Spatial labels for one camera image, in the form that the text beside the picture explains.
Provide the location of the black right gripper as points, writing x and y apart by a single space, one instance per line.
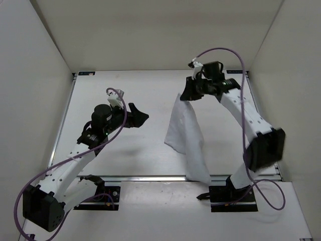
188 94

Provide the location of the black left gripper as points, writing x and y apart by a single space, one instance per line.
136 117

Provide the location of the white skirt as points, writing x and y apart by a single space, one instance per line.
184 136

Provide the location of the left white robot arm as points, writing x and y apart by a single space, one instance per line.
46 203

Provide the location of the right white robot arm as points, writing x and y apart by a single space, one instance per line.
266 143

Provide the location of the right blue table label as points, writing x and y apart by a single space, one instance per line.
234 71

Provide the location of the blue table label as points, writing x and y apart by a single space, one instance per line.
86 73
234 71

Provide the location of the left blue table label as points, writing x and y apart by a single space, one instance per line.
86 73

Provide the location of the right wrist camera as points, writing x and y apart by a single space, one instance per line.
196 67

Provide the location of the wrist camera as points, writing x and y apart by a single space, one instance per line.
114 99
196 67

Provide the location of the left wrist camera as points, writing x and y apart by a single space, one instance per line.
114 99

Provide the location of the aluminium table frame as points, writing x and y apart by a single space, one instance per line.
156 201

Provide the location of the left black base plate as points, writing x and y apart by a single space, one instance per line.
106 198

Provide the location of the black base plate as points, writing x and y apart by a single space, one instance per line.
106 198
226 199

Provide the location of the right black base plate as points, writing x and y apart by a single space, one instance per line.
226 199

